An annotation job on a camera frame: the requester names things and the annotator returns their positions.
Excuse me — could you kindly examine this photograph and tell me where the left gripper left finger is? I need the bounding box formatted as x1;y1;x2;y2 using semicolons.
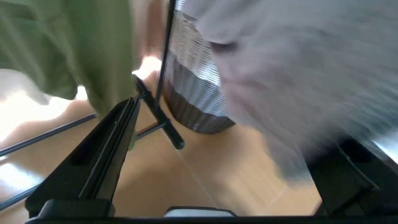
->
24;97;141;218

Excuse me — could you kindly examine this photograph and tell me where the black clothes rack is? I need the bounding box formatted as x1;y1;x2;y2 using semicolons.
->
0;0;186;212

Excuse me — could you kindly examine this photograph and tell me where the white laundry basket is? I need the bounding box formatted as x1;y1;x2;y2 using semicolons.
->
163;9;237;135

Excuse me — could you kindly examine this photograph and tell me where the pale grey garment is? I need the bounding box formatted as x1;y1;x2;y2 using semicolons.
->
180;0;398;187

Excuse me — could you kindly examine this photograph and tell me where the green short-sleeved shirt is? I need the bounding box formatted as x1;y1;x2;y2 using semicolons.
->
0;0;139;150

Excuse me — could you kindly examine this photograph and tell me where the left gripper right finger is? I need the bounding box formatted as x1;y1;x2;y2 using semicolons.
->
306;136;398;215

